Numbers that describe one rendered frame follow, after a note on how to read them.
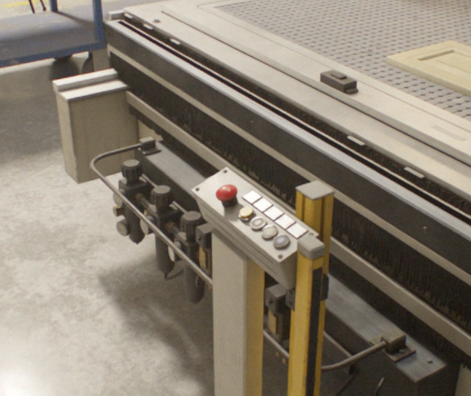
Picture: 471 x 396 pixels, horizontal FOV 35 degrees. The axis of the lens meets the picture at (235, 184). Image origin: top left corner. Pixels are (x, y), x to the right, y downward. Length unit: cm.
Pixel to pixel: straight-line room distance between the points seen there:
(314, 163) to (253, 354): 52
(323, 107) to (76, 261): 129
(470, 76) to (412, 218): 60
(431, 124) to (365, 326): 48
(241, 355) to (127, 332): 104
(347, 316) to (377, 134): 42
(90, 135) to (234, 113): 76
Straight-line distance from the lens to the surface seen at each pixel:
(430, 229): 155
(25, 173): 350
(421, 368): 163
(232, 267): 139
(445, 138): 172
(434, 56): 220
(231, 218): 132
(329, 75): 196
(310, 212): 125
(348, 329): 171
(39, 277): 279
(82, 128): 264
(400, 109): 185
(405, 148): 171
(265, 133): 194
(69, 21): 460
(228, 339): 151
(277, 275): 126
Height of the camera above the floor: 158
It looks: 29 degrees down
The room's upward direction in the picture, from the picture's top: straight up
